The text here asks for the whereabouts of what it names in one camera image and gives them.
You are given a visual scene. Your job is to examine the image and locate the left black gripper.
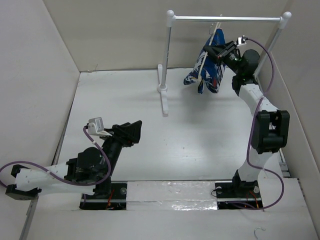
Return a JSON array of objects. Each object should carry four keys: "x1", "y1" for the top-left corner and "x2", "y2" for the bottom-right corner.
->
[{"x1": 99, "y1": 120, "x2": 142, "y2": 178}]

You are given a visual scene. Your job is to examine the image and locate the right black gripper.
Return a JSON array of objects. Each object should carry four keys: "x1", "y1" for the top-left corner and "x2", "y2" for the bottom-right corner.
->
[{"x1": 203, "y1": 40, "x2": 243, "y2": 76}]

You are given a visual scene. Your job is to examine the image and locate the blue white patterned trousers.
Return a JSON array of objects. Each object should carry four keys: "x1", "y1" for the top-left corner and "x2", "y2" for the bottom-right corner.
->
[{"x1": 183, "y1": 27, "x2": 228, "y2": 95}]

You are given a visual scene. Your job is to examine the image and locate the beige plastic hanger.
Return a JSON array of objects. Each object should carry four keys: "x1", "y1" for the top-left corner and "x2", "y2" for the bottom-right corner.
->
[{"x1": 193, "y1": 21, "x2": 225, "y2": 93}]

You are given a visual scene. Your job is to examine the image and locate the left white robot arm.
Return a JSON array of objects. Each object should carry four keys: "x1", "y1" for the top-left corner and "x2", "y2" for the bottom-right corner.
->
[{"x1": 5, "y1": 117, "x2": 143, "y2": 201}]

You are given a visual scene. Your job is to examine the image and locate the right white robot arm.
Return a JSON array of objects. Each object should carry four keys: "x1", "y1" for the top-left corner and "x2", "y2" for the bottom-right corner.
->
[{"x1": 203, "y1": 41, "x2": 290, "y2": 197}]

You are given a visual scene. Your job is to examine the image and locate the white clothes rack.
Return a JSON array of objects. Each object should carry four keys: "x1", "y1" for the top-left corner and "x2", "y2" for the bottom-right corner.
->
[{"x1": 157, "y1": 9, "x2": 292, "y2": 117}]

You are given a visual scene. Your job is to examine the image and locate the metal hook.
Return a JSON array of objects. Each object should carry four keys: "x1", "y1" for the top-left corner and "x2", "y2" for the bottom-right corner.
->
[{"x1": 253, "y1": 226, "x2": 266, "y2": 240}]

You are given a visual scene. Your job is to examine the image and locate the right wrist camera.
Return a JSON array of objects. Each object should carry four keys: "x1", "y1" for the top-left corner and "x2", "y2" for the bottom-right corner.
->
[{"x1": 235, "y1": 35, "x2": 248, "y2": 48}]

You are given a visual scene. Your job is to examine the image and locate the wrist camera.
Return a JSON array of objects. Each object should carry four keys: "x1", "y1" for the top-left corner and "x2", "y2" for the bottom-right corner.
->
[
  {"x1": 235, "y1": 35, "x2": 248, "y2": 48},
  {"x1": 87, "y1": 117, "x2": 112, "y2": 138}
]

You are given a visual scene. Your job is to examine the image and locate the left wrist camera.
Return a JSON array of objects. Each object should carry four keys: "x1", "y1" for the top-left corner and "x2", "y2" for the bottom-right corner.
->
[{"x1": 87, "y1": 117, "x2": 112, "y2": 138}]

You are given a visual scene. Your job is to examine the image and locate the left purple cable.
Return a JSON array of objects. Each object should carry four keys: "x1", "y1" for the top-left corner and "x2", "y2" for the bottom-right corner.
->
[{"x1": 0, "y1": 124, "x2": 113, "y2": 190}]

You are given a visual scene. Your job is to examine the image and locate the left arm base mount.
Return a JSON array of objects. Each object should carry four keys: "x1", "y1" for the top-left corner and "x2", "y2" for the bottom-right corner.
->
[{"x1": 79, "y1": 181, "x2": 128, "y2": 211}]

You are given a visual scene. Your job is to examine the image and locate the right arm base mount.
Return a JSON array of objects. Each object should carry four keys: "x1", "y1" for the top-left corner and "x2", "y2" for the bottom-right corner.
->
[{"x1": 210, "y1": 180, "x2": 263, "y2": 210}]

